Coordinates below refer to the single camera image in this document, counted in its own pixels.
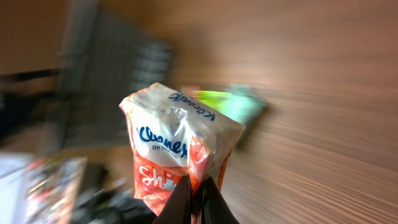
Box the red Kleenex tissue pack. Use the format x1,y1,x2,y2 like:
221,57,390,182
119,83,245,215

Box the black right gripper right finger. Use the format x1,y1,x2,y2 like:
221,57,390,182
200,177,239,224

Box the mint green wipes pack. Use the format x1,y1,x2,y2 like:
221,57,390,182
228,83,267,147

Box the green snack bag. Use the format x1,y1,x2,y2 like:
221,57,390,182
180,85,231,112

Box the grey plastic mesh basket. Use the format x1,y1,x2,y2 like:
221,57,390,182
42,1,172,152

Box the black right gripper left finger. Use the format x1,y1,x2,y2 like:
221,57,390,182
152,174,192,224

